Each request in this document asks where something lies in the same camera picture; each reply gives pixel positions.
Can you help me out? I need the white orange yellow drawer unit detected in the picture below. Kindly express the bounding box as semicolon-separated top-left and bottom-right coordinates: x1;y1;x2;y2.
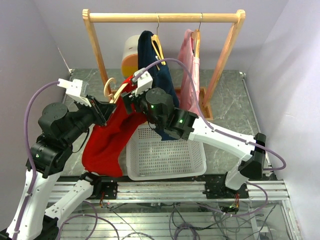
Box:
121;35;140;79

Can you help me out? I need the yellow wooden hanger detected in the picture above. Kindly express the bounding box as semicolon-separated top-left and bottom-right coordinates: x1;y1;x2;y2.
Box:
150;15;164;60

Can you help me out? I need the wooden hanger with pink shirt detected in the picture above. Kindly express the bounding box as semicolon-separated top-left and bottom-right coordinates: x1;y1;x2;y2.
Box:
191;13;203;58

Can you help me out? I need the white plastic basket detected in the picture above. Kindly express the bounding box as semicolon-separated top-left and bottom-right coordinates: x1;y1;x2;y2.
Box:
126;124;207;181

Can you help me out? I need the pink t shirt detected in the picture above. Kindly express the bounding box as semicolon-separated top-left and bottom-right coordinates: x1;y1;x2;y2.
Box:
177;29;200;115

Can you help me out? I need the light wooden hanger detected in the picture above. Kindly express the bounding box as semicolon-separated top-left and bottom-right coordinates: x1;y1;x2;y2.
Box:
103;77;128;104

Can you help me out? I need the floor cable bundle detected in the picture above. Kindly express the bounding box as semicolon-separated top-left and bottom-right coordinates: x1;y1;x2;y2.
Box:
57;199;276;240

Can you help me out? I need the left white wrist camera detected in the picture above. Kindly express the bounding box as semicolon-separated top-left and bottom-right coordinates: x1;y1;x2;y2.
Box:
57;78;92;107

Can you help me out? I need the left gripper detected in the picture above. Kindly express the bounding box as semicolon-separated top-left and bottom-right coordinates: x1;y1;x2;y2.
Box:
62;94;117;144

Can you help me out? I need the wooden clothes rack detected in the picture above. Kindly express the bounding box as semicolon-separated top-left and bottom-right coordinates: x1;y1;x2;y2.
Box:
82;9;246;120

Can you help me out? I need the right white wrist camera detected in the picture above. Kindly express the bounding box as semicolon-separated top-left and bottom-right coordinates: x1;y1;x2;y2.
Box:
132;68;153;97

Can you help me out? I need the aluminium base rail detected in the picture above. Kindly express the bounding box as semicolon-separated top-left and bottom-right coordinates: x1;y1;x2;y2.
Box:
47;181;291;203

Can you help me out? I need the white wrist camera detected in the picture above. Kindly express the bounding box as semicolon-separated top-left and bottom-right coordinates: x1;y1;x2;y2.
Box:
132;68;153;97
57;78;92;107

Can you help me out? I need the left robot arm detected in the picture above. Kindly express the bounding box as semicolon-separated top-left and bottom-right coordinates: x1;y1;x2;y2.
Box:
0;96;116;240

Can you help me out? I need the navy blue t shirt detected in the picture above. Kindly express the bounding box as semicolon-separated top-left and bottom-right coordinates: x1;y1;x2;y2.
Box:
137;30;180;108

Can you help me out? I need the red t shirt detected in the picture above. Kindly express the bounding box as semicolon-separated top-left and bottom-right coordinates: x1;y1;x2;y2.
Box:
81;74;148;178

